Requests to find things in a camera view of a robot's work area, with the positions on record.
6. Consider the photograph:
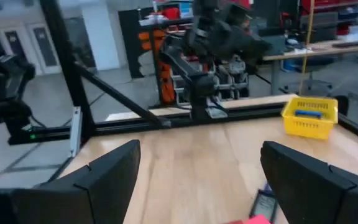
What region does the white door with window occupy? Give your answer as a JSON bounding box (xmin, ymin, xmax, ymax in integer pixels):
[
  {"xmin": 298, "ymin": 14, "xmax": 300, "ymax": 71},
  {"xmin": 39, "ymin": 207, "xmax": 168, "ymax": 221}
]
[
  {"xmin": 28, "ymin": 23, "xmax": 62, "ymax": 75},
  {"xmin": 3, "ymin": 29, "xmax": 30, "ymax": 68}
]

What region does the white metal corner bracket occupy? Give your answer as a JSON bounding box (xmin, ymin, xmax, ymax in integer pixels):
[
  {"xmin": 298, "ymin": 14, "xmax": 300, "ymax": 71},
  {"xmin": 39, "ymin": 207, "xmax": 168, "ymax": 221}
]
[{"xmin": 69, "ymin": 106, "xmax": 83, "ymax": 158}]

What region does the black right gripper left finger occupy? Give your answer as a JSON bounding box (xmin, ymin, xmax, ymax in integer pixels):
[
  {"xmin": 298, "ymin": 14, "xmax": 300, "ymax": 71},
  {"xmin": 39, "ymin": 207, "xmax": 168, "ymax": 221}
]
[{"xmin": 0, "ymin": 139, "xmax": 142, "ymax": 224}]

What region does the yellow cable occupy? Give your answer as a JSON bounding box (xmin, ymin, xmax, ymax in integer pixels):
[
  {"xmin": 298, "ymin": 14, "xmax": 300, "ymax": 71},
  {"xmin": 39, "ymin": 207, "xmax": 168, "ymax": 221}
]
[{"xmin": 299, "ymin": 0, "xmax": 316, "ymax": 96}]

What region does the red cabinet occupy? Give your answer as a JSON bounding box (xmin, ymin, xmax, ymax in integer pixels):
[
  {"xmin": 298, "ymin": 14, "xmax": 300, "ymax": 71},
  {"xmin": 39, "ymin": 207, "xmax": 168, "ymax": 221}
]
[{"xmin": 300, "ymin": 0, "xmax": 358, "ymax": 43}]

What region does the yellow plastic basket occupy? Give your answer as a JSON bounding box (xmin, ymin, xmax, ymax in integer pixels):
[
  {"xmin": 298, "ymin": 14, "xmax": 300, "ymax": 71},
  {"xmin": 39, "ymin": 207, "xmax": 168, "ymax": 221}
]
[{"xmin": 280, "ymin": 96, "xmax": 339, "ymax": 141}]

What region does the black digital timer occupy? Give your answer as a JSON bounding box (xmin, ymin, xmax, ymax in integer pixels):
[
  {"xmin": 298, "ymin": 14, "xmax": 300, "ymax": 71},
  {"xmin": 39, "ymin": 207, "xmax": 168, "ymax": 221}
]
[{"xmin": 249, "ymin": 188, "xmax": 279, "ymax": 223}]

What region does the dark blue block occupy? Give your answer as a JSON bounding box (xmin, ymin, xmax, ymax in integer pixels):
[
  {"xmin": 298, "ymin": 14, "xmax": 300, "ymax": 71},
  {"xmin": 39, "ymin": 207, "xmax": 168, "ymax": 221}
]
[{"xmin": 295, "ymin": 109, "xmax": 323, "ymax": 119}]

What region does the black rack with parts bins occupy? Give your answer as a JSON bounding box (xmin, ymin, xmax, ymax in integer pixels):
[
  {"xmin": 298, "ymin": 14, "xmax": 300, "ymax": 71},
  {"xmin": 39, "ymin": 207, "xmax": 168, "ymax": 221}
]
[{"xmin": 118, "ymin": 0, "xmax": 251, "ymax": 106}]

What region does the small pink block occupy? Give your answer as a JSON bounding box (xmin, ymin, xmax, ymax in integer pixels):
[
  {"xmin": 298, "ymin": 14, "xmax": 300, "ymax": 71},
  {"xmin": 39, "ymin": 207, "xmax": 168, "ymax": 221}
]
[{"xmin": 242, "ymin": 213, "xmax": 272, "ymax": 224}]

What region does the black aluminium frame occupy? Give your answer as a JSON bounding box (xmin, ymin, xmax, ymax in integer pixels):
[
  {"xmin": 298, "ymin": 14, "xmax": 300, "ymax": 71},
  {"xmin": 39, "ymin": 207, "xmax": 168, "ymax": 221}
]
[{"xmin": 7, "ymin": 0, "xmax": 358, "ymax": 147}]

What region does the wooden desk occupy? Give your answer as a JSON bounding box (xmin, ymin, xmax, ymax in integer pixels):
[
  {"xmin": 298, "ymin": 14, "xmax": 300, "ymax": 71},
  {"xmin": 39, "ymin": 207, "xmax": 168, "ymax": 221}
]
[{"xmin": 262, "ymin": 40, "xmax": 358, "ymax": 96}]

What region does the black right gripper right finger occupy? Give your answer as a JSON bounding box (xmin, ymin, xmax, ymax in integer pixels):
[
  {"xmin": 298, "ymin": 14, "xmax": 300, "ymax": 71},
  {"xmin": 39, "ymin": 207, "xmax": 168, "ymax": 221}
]
[{"xmin": 260, "ymin": 141, "xmax": 358, "ymax": 224}]

